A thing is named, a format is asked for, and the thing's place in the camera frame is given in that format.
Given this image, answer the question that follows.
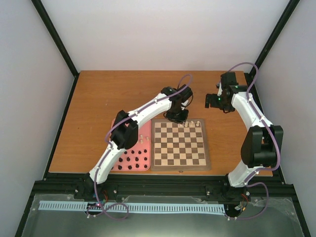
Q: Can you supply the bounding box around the wooden chessboard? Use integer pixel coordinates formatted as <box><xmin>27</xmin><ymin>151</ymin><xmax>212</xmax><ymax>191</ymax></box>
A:
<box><xmin>151</xmin><ymin>118</ymin><xmax>211</xmax><ymax>173</ymax></box>

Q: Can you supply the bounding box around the black aluminium frame rail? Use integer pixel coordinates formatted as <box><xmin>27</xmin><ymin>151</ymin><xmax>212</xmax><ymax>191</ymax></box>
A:
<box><xmin>31</xmin><ymin>173</ymin><xmax>297</xmax><ymax>202</ymax></box>

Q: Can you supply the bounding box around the black frame post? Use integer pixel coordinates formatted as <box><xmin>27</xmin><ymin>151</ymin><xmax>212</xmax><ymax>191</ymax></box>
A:
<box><xmin>255</xmin><ymin>0</ymin><xmax>300</xmax><ymax>69</ymax></box>
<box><xmin>31</xmin><ymin>0</ymin><xmax>79</xmax><ymax>79</ymax></box>

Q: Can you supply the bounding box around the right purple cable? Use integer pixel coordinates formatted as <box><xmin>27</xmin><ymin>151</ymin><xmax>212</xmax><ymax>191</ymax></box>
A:
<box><xmin>219</xmin><ymin>62</ymin><xmax>282</xmax><ymax>221</ymax></box>

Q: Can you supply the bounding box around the left black frame post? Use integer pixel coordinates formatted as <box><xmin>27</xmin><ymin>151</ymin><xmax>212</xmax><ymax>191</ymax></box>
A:
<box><xmin>31</xmin><ymin>0</ymin><xmax>79</xmax><ymax>79</ymax></box>

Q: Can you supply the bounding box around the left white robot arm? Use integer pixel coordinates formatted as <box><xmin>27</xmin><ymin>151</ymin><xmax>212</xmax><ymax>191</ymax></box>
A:
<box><xmin>85</xmin><ymin>84</ymin><xmax>193</xmax><ymax>199</ymax></box>

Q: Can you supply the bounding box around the pink plastic tray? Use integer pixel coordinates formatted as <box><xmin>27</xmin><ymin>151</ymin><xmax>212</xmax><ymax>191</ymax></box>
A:
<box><xmin>111</xmin><ymin>121</ymin><xmax>152</xmax><ymax>172</ymax></box>

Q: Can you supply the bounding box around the right black frame post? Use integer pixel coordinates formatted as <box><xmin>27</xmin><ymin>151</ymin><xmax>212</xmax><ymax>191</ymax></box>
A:
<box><xmin>255</xmin><ymin>0</ymin><xmax>300</xmax><ymax>69</ymax></box>

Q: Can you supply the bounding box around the light blue cable duct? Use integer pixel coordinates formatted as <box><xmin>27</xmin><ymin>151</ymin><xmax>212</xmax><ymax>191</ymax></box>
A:
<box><xmin>38</xmin><ymin>200</ymin><xmax>225</xmax><ymax>215</ymax></box>

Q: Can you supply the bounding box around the left circuit board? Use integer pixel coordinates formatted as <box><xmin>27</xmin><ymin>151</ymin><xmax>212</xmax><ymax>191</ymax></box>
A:
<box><xmin>94</xmin><ymin>190</ymin><xmax>108</xmax><ymax>206</ymax></box>

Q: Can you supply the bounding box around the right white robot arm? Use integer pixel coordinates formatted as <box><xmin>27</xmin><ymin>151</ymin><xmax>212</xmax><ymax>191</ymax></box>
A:
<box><xmin>205</xmin><ymin>72</ymin><xmax>283</xmax><ymax>200</ymax></box>

